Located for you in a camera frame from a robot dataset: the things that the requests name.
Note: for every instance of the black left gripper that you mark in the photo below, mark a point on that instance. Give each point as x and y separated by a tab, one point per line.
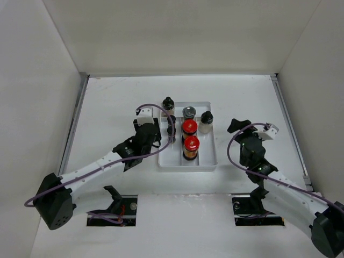
136	125

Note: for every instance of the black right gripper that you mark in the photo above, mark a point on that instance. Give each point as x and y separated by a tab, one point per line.
236	123

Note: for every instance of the black-label spice bottle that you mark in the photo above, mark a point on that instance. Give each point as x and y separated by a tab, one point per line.
171	132

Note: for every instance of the small black-cap spice bottle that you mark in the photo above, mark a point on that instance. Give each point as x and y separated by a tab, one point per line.
171	120

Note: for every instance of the white salt knob-top bottle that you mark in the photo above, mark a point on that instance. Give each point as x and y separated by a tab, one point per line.
206	122

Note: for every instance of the knob-top spice grinder bottle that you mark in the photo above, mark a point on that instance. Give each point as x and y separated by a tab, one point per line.
168	105

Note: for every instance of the red-lid sauce jar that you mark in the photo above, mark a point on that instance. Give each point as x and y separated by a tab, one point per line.
191	147
189	128

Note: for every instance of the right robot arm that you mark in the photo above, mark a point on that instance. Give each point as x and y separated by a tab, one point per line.
320	219

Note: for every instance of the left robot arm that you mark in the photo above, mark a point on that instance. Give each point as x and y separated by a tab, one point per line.
88	189

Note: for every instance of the white divided organizer tray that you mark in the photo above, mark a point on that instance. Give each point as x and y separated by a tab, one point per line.
172	159

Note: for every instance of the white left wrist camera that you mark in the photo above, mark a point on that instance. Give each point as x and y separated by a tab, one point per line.
144	116

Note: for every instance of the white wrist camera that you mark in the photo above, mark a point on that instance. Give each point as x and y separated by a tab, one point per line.
269	132
144	116

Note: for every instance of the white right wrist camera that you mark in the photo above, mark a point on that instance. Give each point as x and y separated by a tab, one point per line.
269	132

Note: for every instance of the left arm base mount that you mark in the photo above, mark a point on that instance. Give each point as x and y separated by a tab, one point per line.
121	212

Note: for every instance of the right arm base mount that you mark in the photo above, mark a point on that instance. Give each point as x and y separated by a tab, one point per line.
248	210

